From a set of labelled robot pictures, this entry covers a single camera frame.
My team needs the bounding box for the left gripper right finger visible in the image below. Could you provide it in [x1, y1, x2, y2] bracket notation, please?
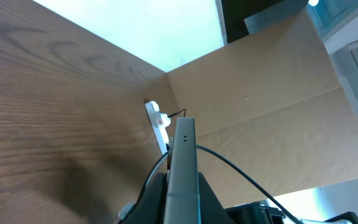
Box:
[198, 172, 235, 224]

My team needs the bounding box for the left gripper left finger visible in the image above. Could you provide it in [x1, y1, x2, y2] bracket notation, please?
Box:
[120, 173, 167, 224]

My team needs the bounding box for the white power strip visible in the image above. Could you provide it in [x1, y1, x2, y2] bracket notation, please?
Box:
[145, 101, 171, 154]

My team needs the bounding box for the brown cardboard panel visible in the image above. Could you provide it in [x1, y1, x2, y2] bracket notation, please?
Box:
[152, 11, 358, 196]

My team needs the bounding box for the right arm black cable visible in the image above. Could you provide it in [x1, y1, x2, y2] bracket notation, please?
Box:
[135, 144, 304, 224]

